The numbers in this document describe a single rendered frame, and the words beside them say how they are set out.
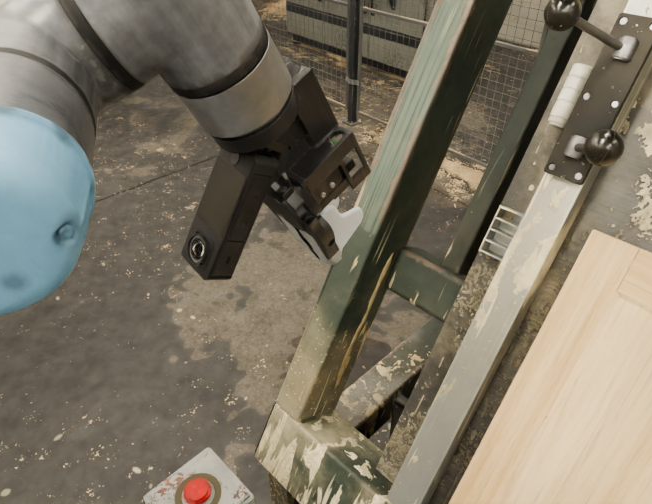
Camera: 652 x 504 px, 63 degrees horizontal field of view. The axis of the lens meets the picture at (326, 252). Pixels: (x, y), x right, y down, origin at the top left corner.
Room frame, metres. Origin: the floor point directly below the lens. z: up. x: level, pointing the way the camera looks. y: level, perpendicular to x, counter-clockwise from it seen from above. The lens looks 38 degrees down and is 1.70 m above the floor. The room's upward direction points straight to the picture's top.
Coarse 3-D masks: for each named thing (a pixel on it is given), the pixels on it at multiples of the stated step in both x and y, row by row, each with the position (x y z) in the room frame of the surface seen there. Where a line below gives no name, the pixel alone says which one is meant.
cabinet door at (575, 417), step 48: (576, 288) 0.51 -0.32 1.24; (624, 288) 0.48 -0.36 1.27; (576, 336) 0.47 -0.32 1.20; (624, 336) 0.45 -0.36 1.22; (528, 384) 0.46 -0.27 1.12; (576, 384) 0.43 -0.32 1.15; (624, 384) 0.41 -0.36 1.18; (528, 432) 0.42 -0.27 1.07; (576, 432) 0.40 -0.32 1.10; (624, 432) 0.38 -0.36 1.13; (480, 480) 0.40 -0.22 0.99; (528, 480) 0.38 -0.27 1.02; (576, 480) 0.36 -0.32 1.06; (624, 480) 0.34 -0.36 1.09
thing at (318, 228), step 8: (304, 208) 0.37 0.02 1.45; (304, 216) 0.37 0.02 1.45; (312, 216) 0.37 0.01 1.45; (320, 216) 0.37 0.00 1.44; (304, 224) 0.37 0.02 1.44; (312, 224) 0.36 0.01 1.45; (320, 224) 0.37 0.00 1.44; (328, 224) 0.37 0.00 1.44; (312, 232) 0.37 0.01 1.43; (320, 232) 0.37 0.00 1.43; (328, 232) 0.37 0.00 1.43; (320, 240) 0.37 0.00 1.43; (328, 240) 0.37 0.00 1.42; (320, 248) 0.38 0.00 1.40; (328, 248) 0.37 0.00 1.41; (336, 248) 0.40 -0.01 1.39; (328, 256) 0.38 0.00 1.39
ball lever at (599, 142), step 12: (600, 132) 0.50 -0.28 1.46; (612, 132) 0.50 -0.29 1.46; (576, 144) 0.59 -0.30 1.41; (588, 144) 0.50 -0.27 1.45; (600, 144) 0.49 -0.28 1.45; (612, 144) 0.49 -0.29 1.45; (624, 144) 0.50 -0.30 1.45; (576, 156) 0.58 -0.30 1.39; (588, 156) 0.50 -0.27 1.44; (600, 156) 0.49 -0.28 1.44; (612, 156) 0.49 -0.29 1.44
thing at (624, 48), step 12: (552, 0) 0.62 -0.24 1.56; (564, 0) 0.61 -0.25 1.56; (576, 0) 0.61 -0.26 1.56; (552, 12) 0.61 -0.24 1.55; (564, 12) 0.60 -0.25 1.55; (576, 12) 0.60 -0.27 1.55; (552, 24) 0.61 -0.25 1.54; (564, 24) 0.60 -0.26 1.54; (576, 24) 0.62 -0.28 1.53; (588, 24) 0.62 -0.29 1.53; (600, 36) 0.63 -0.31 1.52; (612, 36) 0.63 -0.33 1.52; (624, 36) 0.64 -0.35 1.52; (624, 48) 0.63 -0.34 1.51; (624, 60) 0.63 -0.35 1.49
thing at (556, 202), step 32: (640, 0) 0.67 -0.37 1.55; (544, 192) 0.59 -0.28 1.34; (576, 192) 0.57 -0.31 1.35; (544, 224) 0.56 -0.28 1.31; (512, 256) 0.56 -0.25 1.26; (544, 256) 0.54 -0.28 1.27; (512, 288) 0.53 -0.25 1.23; (480, 320) 0.52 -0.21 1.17; (512, 320) 0.50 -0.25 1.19; (480, 352) 0.49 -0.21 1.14; (448, 384) 0.49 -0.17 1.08; (480, 384) 0.47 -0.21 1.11; (448, 416) 0.46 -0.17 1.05; (416, 448) 0.45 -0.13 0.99; (448, 448) 0.43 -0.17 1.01; (416, 480) 0.42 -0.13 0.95
